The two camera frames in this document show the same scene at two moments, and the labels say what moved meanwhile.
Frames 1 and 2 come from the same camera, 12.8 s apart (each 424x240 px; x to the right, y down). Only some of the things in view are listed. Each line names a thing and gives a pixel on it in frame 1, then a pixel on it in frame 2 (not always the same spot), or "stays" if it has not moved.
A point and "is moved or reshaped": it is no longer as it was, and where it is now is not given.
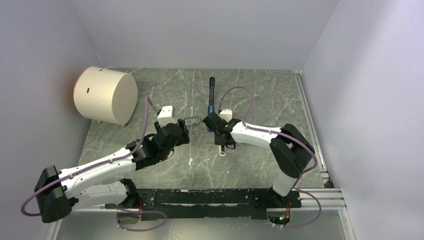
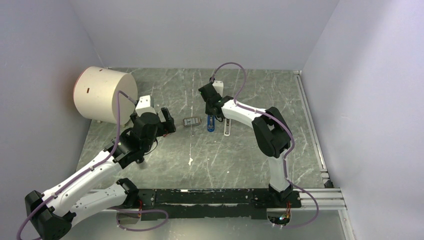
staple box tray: (192, 120) stays
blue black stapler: (211, 96) is moved or reshaped
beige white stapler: (222, 150) is moved or reshaped
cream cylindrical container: (106, 95) stays
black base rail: (182, 204) stays
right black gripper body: (218, 141) → (207, 110)
